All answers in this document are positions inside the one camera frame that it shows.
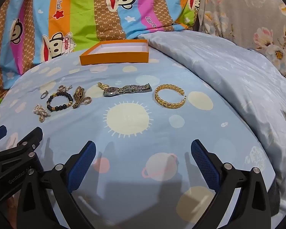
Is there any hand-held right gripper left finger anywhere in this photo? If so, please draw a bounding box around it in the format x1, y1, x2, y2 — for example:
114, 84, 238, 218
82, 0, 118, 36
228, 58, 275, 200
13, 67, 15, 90
17, 140, 97, 229

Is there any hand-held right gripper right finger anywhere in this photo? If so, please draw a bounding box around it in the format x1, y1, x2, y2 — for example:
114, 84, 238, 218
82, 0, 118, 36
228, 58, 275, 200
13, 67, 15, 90
191, 139, 272, 229

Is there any pearl cluster brooch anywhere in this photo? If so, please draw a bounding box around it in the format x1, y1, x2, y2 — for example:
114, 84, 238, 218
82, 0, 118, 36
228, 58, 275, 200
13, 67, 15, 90
33, 103, 51, 123

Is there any black bead bracelet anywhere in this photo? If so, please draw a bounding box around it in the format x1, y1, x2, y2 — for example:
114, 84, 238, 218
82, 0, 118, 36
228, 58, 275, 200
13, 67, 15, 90
46, 91, 74, 112

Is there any leopard pattern gold watch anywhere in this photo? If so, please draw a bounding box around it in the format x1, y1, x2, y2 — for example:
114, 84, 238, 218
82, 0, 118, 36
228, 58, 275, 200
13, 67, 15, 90
71, 86, 86, 109

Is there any gold woven bangle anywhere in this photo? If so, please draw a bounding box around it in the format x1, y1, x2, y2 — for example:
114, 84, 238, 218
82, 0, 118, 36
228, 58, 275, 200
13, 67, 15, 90
154, 84, 187, 107

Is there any orange cardboard box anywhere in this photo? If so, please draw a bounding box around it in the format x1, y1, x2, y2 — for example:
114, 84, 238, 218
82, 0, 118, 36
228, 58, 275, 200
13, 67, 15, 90
79, 40, 149, 66

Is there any blue planet print sheet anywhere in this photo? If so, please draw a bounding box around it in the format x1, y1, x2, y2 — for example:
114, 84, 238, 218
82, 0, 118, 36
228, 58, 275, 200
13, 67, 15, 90
0, 50, 277, 229

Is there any pale blue quilt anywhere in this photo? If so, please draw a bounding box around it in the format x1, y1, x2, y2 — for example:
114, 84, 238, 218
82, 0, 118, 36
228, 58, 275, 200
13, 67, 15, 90
137, 32, 286, 217

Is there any striped monkey print blanket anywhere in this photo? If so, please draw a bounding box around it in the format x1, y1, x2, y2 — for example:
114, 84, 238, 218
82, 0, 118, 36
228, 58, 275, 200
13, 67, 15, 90
0, 0, 202, 122

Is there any grey floral cloth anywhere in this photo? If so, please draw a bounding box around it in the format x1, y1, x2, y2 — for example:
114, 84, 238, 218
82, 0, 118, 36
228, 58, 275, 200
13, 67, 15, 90
195, 0, 286, 81

